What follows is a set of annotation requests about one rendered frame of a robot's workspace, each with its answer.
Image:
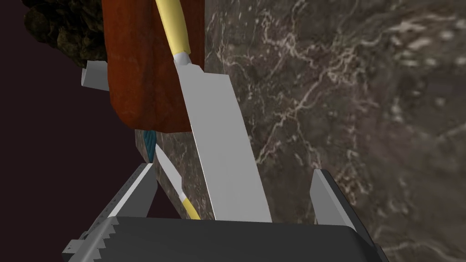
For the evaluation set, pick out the grey flat block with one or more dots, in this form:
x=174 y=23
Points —
x=95 y=75

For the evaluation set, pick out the red-brown rounded loaf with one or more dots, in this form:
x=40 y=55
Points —
x=142 y=72

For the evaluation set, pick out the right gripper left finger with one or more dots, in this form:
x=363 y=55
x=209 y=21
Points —
x=136 y=196

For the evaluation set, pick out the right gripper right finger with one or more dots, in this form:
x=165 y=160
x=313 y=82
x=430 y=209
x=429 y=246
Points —
x=327 y=202

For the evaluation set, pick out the teal ridged object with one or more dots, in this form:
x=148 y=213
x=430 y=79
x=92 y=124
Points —
x=149 y=143

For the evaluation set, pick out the dark mottled lump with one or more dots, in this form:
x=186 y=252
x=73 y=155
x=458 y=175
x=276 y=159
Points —
x=65 y=25

